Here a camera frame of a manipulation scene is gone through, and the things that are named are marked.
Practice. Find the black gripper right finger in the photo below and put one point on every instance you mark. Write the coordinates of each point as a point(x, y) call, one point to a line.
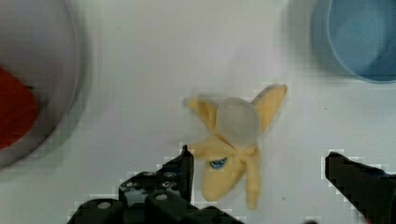
point(370, 190)

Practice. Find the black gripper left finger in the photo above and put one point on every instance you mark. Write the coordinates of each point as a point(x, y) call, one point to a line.
point(161, 197)

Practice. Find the plush peeled banana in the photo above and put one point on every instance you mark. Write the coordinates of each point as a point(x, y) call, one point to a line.
point(232, 150)

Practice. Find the blue bowl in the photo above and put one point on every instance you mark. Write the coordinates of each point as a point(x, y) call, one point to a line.
point(356, 38)

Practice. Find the red plush ketchup bottle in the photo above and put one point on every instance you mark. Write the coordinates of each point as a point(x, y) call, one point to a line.
point(18, 109)

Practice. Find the grey round plate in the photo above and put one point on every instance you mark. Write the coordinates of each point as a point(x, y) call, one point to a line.
point(40, 46)

